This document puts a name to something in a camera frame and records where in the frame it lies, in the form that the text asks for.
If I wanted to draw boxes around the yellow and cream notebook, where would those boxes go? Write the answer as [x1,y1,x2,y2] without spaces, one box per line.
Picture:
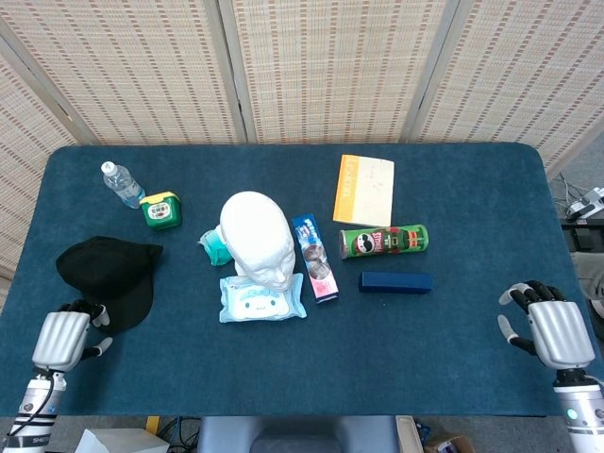
[332,154,395,227]

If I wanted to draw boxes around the blue Oreo cookie box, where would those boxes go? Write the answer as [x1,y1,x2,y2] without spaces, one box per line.
[291,212,341,305]

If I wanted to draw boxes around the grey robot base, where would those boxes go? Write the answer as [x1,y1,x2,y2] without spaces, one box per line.
[195,414,400,453]

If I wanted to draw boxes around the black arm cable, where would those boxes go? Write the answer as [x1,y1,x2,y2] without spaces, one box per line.
[8,372,56,438]

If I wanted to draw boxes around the black baseball cap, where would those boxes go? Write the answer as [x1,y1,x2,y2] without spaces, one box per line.
[55,235,164,335]

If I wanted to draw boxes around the clear plastic water bottle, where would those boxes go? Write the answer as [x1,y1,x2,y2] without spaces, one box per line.
[100,160,147,210]

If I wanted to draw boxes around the woven bamboo folding screen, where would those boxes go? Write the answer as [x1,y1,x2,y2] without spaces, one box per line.
[0,0,604,312]

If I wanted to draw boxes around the dark blue rectangular box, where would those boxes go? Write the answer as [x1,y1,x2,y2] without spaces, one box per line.
[358,271,434,296]

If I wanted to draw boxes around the white paper sheet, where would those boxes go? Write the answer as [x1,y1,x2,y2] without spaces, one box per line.
[74,427,171,453]

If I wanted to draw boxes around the blue table cloth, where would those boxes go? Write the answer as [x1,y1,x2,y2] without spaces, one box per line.
[0,143,591,419]

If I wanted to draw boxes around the teal wet wipes pack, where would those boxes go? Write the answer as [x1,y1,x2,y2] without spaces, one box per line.
[197,225,233,268]

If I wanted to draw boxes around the light blue cartoon wipes pack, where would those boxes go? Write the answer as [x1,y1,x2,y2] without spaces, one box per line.
[218,272,309,325]

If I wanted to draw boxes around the green box with yellow lid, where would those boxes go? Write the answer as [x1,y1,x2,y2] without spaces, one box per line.
[139,191,184,232]

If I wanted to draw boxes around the green Pringles can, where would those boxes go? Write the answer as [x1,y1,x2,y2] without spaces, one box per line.
[339,224,430,263]

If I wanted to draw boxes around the white foam mannequin head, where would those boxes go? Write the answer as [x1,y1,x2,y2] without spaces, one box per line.
[219,190,296,292]

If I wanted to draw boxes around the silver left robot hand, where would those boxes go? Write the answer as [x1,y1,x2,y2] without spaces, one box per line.
[30,298,114,374]

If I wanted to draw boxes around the black stand base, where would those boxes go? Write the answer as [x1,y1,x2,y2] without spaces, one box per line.
[561,219,604,254]

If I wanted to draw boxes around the white power strip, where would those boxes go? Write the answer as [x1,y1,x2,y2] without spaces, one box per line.
[565,186,604,219]

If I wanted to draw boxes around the black floor cables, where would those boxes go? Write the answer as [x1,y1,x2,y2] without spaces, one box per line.
[549,172,586,213]

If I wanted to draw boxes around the brown cardboard box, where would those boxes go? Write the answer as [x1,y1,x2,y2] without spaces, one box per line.
[422,431,476,453]

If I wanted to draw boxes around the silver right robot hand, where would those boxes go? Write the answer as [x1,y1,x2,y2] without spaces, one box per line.
[496,279,596,370]

